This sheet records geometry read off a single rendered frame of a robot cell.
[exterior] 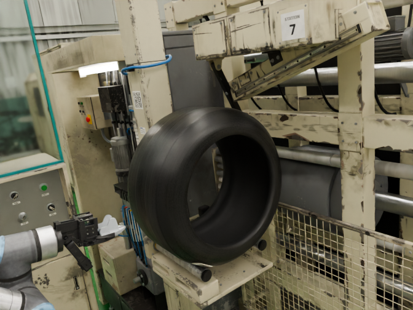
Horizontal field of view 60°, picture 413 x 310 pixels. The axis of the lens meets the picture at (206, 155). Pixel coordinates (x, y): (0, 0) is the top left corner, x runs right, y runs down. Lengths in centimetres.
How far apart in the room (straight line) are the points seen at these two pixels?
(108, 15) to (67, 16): 115
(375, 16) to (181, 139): 69
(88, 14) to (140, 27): 957
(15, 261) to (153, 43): 92
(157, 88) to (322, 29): 68
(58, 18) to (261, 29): 968
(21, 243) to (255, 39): 95
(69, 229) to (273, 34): 87
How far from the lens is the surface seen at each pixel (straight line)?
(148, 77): 148
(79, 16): 1095
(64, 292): 190
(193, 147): 112
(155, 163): 114
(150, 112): 148
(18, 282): 110
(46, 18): 1069
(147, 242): 155
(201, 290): 133
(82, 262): 116
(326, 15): 121
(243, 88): 156
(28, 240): 108
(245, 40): 133
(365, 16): 121
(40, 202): 178
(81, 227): 110
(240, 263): 155
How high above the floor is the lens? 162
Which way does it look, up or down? 14 degrees down
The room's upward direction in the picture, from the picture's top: 7 degrees counter-clockwise
